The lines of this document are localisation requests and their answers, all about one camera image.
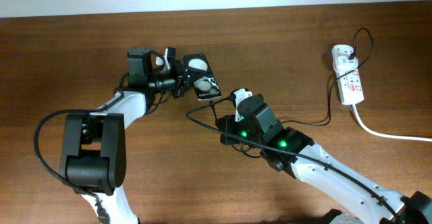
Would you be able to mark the white power strip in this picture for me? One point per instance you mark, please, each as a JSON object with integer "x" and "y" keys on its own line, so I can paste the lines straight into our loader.
{"x": 349, "y": 84}

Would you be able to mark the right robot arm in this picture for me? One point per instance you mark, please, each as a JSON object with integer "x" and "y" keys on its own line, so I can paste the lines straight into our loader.
{"x": 291, "y": 151}

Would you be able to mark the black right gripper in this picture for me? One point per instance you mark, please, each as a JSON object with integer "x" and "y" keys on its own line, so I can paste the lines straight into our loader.
{"x": 227, "y": 124}

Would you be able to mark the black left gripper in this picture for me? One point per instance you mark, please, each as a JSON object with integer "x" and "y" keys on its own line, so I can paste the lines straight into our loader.
{"x": 183, "y": 81}

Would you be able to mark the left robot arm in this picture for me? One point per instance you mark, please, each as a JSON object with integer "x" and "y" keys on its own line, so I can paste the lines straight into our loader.
{"x": 93, "y": 156}

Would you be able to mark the white USB charger plug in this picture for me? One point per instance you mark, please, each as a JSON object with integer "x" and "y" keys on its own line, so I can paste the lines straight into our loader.
{"x": 342, "y": 64}

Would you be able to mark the black Galaxy flip smartphone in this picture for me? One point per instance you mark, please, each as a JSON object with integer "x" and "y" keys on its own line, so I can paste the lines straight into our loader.
{"x": 206, "y": 88}

